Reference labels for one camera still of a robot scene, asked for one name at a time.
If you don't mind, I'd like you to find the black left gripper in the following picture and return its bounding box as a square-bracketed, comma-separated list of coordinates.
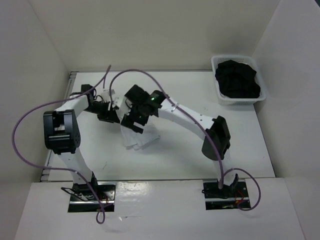
[83, 100, 120, 123]

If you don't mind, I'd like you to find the white skirt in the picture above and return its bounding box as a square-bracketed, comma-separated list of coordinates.
[115, 96, 161, 151]

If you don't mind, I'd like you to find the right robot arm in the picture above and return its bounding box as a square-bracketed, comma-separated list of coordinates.
[116, 85, 237, 197]

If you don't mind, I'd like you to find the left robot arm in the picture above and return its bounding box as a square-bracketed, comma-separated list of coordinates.
[43, 84, 120, 201]

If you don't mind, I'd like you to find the white plastic laundry basket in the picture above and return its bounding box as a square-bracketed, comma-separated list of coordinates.
[211, 54, 266, 106]

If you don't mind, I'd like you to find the black skirt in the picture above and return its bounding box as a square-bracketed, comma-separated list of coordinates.
[215, 60, 261, 99]

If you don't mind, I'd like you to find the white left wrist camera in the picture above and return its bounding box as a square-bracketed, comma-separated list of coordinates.
[101, 89, 119, 108]

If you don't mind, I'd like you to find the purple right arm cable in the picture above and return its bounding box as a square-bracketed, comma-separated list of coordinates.
[108, 69, 263, 211]

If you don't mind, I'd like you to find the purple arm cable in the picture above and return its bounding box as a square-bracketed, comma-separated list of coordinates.
[108, 69, 263, 211]
[11, 64, 115, 224]

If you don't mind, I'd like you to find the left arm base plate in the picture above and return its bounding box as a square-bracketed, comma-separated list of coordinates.
[65, 181, 116, 213]

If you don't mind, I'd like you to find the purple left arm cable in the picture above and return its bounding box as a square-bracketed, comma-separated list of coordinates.
[11, 64, 115, 224]

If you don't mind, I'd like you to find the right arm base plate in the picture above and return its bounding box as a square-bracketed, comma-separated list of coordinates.
[201, 181, 251, 210]

